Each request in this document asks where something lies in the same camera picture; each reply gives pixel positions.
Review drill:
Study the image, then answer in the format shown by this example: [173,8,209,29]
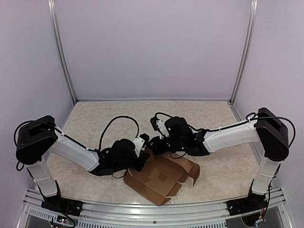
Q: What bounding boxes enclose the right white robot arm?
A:
[147,107,294,211]

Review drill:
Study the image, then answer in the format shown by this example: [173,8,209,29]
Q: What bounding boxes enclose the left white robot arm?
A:
[13,115,150,211]

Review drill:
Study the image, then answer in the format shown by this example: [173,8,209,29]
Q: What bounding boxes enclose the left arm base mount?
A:
[40,180,83,217]

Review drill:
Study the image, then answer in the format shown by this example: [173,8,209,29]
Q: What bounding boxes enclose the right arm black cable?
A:
[154,112,296,148]

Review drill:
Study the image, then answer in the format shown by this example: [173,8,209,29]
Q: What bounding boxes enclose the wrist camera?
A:
[133,133,150,154]
[150,114,169,139]

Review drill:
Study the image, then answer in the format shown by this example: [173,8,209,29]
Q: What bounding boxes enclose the aluminium frame post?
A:
[229,0,258,105]
[47,0,78,105]

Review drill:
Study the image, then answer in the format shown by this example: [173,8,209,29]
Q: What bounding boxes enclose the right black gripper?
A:
[148,136,185,155]

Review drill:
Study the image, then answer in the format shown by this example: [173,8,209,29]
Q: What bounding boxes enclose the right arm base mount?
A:
[227,182,268,216]

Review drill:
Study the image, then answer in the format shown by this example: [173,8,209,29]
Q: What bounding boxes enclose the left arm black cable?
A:
[13,115,140,179]

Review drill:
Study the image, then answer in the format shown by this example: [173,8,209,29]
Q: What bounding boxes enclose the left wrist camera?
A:
[133,133,150,154]

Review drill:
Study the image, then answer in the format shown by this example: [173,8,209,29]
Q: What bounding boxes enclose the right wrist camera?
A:
[150,114,169,139]

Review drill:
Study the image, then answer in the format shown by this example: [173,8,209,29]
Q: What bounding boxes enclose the brown cardboard box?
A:
[123,148,200,206]

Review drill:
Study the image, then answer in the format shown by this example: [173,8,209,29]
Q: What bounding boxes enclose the right aluminium frame post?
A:
[229,0,258,105]

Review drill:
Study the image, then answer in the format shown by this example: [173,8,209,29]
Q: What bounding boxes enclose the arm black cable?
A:
[154,112,296,148]
[13,115,140,179]

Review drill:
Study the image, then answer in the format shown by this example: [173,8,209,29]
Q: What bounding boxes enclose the left aluminium frame post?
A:
[47,0,78,105]

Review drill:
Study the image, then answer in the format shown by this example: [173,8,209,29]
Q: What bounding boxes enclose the front aluminium rail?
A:
[17,188,295,228]

